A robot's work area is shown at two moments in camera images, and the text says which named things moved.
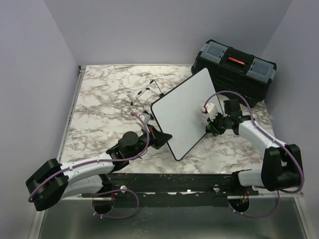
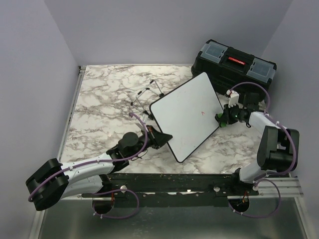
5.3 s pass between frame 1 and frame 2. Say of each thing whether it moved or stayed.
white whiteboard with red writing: stayed
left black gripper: stayed
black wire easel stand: stayed
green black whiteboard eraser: moved
